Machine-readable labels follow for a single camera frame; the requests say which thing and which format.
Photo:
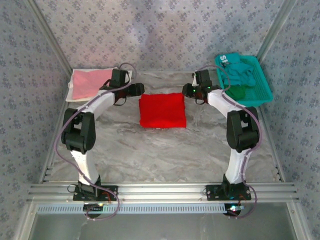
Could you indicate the red t-shirt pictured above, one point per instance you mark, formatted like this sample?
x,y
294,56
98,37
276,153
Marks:
x,y
162,110

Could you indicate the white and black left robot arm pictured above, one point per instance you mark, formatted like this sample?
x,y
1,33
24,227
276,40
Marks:
x,y
85,165

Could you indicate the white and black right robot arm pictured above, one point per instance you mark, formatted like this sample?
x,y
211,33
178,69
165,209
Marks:
x,y
220,100

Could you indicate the dark green t-shirt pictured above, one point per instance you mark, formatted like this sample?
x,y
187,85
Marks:
x,y
237,92

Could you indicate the folded pink t-shirt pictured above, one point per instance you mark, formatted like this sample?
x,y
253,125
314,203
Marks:
x,y
85,82

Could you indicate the teal t-shirt with white print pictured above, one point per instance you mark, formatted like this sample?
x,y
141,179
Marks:
x,y
231,58

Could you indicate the light teal crumpled t-shirt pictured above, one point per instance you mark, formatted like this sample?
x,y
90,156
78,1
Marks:
x,y
240,73

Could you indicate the folded pink cloth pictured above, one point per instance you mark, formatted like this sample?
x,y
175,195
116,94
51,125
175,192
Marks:
x,y
69,97

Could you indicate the teal plastic basket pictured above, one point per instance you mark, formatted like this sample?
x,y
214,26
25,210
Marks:
x,y
260,92

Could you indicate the black controller board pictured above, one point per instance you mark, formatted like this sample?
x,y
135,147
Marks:
x,y
233,210
93,207

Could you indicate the grey metal sheet panel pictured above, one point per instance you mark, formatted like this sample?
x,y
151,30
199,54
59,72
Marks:
x,y
162,227

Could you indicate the aluminium frame post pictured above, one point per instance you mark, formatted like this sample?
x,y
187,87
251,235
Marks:
x,y
51,37
275,30

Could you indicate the aluminium mounting rail beam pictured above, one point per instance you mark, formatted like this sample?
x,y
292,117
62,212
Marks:
x,y
162,191

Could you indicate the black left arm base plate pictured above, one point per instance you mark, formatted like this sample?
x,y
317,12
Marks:
x,y
110,191

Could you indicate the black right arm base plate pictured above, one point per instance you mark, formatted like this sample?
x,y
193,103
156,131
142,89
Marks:
x,y
215,192

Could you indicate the aluminium side rail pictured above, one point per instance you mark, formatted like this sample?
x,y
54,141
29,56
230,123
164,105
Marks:
x,y
277,162
46,172

